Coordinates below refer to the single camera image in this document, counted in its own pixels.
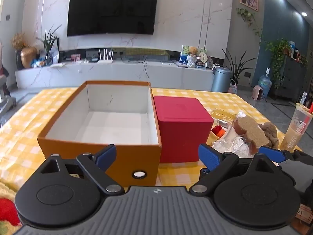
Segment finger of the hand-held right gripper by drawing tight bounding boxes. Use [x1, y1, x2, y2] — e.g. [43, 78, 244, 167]
[258, 146, 313, 164]

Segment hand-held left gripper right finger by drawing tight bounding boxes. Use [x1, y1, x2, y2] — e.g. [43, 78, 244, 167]
[189, 143, 294, 196]

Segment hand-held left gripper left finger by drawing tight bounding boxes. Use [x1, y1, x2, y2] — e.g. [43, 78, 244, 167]
[39, 144, 125, 196]

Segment brown sponge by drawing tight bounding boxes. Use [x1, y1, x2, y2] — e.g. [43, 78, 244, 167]
[234, 116, 270, 155]

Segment clear plastic packaging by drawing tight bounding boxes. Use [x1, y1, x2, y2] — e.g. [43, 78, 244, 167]
[211, 124, 251, 158]

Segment orange cardboard box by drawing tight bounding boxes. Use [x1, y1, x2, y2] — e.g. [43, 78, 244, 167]
[37, 80, 162, 186]

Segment yellow snack packet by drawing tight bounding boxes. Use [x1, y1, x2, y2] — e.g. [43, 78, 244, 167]
[210, 109, 236, 125]

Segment bubble tea cup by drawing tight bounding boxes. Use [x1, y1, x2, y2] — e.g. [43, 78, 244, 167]
[279, 101, 313, 151]

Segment red lidded box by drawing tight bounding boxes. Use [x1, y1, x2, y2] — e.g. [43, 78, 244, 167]
[153, 95, 214, 163]

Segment pink space heater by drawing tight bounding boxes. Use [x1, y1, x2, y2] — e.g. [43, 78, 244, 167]
[252, 85, 263, 101]

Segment blue water jug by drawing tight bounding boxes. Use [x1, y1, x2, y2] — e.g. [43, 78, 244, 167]
[258, 67, 272, 96]

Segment small woven basket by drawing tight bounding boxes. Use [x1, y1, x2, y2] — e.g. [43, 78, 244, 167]
[228, 80, 238, 95]

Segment dark storage cabinet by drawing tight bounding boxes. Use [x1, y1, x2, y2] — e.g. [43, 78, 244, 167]
[274, 55, 310, 103]

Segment grey trash can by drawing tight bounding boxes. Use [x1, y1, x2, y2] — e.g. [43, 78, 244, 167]
[211, 66, 233, 93]

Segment white marble television console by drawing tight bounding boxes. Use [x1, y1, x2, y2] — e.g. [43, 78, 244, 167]
[15, 61, 216, 92]

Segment yellow checkered tablecloth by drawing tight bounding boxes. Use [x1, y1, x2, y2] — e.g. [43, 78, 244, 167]
[0, 87, 304, 191]

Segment long-leaf potted plant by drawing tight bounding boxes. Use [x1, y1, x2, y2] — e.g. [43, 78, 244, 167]
[221, 49, 257, 84]

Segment white router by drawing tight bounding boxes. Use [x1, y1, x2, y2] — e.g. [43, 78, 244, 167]
[97, 49, 115, 64]

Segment trailing pothos plant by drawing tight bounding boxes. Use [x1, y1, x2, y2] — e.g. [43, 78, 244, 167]
[265, 39, 292, 89]

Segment row of small bottles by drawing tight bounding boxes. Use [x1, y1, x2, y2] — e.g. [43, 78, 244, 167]
[290, 40, 309, 63]

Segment green printed poster board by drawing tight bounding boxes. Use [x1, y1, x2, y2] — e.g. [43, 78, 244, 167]
[179, 45, 208, 65]

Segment teddy bear with basket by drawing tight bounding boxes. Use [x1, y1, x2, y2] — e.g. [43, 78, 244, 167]
[187, 46, 200, 68]

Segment strawberry printed blanket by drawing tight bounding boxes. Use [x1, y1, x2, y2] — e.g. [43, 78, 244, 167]
[0, 176, 23, 235]

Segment blue white bag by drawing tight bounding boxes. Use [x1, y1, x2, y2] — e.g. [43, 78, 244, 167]
[50, 46, 59, 64]

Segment snack bags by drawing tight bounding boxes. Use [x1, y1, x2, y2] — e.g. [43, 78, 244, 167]
[30, 57, 47, 68]

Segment gold vase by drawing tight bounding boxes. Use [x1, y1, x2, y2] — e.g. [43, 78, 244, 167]
[20, 46, 38, 69]

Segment green plant in glass vase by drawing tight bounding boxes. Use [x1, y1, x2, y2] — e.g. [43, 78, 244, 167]
[36, 25, 63, 66]

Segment dried flowers in dark vase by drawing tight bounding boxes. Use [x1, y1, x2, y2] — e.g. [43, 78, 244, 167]
[11, 32, 27, 70]

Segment black hanging cable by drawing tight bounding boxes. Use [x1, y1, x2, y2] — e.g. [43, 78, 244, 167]
[142, 55, 151, 79]

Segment hanging wall vine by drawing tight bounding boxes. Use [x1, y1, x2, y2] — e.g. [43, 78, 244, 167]
[236, 7, 263, 42]

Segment black wall television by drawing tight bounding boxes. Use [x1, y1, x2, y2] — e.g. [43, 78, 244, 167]
[67, 0, 159, 37]

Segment framed wall picture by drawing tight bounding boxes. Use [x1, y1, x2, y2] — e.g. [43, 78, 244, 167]
[240, 0, 259, 11]

